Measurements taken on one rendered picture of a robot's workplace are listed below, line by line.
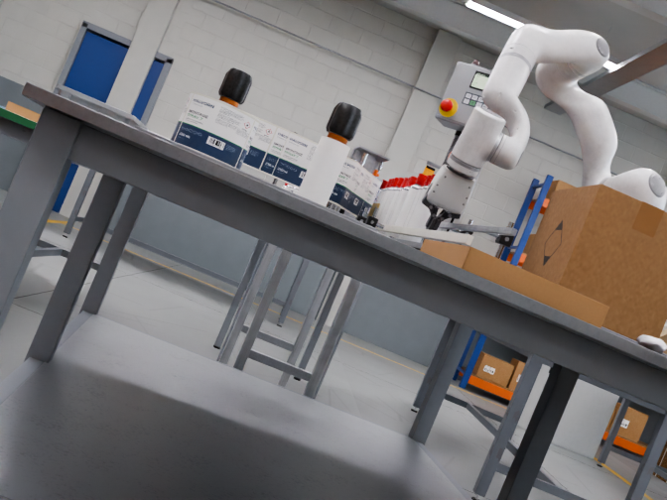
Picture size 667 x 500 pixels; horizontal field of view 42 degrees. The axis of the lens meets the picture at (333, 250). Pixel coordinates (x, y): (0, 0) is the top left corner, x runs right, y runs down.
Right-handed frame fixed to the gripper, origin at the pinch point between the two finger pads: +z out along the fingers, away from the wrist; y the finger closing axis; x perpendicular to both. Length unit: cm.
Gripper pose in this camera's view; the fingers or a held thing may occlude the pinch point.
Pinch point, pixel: (432, 224)
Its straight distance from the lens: 222.4
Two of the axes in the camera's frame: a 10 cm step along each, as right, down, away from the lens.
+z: -4.1, 8.5, 3.3
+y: -9.1, -3.8, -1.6
